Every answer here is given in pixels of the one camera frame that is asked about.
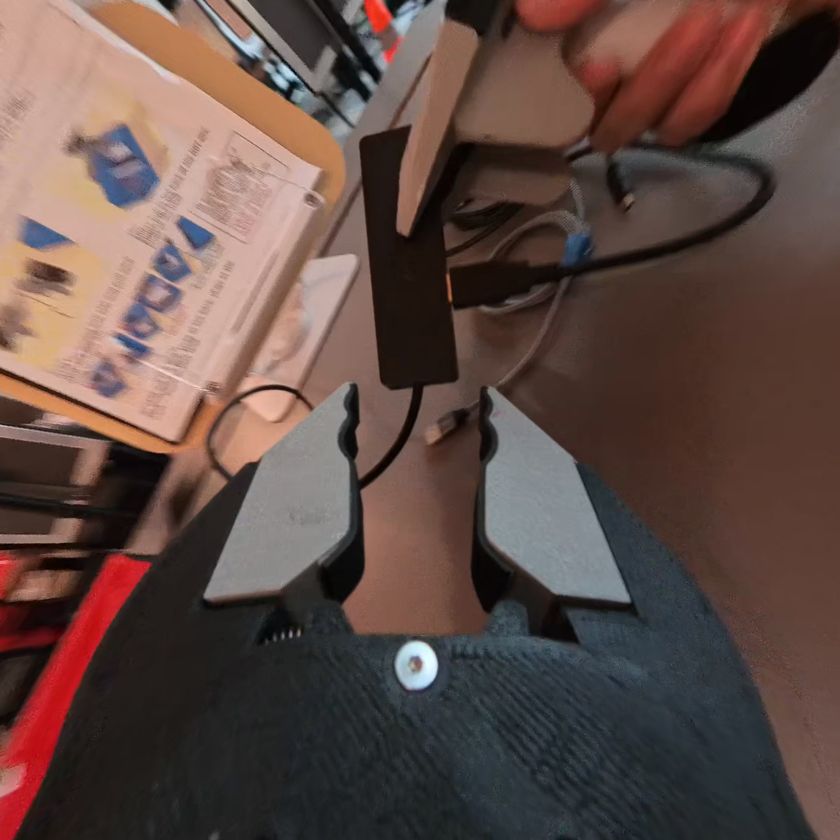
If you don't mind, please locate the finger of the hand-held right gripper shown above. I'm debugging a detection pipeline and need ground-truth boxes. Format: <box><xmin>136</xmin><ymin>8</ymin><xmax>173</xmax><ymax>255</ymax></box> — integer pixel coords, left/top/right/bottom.
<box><xmin>395</xmin><ymin>18</ymin><xmax>481</xmax><ymax>238</ymax></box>

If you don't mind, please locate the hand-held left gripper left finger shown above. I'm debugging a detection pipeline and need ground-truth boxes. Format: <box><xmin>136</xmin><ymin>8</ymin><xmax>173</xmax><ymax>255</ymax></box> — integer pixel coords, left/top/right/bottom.
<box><xmin>202</xmin><ymin>382</ymin><xmax>366</xmax><ymax>613</ymax></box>

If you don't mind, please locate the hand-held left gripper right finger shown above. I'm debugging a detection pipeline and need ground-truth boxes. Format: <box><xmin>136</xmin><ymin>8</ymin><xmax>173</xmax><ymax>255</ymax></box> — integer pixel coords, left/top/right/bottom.
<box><xmin>471</xmin><ymin>385</ymin><xmax>634</xmax><ymax>634</ymax></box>

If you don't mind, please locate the black usb cable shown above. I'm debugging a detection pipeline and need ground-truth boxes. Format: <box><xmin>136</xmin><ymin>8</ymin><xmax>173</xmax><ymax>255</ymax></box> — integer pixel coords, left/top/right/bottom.
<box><xmin>446</xmin><ymin>146</ymin><xmax>777</xmax><ymax>311</ymax></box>

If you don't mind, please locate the black usb hub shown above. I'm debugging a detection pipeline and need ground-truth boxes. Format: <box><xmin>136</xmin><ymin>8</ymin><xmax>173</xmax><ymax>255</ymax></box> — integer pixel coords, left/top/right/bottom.
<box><xmin>359</xmin><ymin>126</ymin><xmax>459</xmax><ymax>391</ymax></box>

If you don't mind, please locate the person's right hand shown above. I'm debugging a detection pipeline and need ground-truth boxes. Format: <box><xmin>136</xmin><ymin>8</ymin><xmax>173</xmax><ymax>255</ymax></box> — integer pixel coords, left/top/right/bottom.
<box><xmin>515</xmin><ymin>0</ymin><xmax>824</xmax><ymax>155</ymax></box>

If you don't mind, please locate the dark monitor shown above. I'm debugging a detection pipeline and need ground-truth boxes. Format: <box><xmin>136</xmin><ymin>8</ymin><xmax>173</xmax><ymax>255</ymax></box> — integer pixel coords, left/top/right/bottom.
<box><xmin>197</xmin><ymin>0</ymin><xmax>388</xmax><ymax>126</ymax></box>

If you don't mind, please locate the white flat pad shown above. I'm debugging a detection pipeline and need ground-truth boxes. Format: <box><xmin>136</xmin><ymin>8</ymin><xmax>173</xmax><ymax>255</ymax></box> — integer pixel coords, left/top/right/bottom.
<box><xmin>246</xmin><ymin>252</ymin><xmax>362</xmax><ymax>423</ymax></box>

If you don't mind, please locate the metal shelf rack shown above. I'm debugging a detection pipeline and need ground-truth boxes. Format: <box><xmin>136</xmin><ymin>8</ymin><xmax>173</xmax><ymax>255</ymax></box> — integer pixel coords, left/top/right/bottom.
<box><xmin>0</xmin><ymin>420</ymin><xmax>172</xmax><ymax>605</ymax></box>

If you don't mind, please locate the red object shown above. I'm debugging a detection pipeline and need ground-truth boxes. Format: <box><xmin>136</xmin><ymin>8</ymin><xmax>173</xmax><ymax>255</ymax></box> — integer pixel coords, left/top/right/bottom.
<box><xmin>0</xmin><ymin>551</ymin><xmax>153</xmax><ymax>840</ymax></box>

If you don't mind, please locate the printed instruction sheet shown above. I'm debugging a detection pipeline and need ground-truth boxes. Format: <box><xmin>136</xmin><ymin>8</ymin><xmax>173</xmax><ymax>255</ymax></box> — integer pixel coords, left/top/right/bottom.
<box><xmin>0</xmin><ymin>0</ymin><xmax>327</xmax><ymax>444</ymax></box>

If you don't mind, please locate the dark cable silver plug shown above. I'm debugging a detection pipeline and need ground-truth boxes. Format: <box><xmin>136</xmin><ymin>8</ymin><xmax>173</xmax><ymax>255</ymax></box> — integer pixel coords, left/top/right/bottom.
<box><xmin>605</xmin><ymin>159</ymin><xmax>636</xmax><ymax>212</ymax></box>

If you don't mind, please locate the grey braided cable blue tie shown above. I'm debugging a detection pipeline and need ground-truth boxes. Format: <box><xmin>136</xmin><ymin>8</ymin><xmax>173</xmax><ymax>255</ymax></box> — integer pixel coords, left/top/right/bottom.
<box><xmin>423</xmin><ymin>177</ymin><xmax>595</xmax><ymax>447</ymax></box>

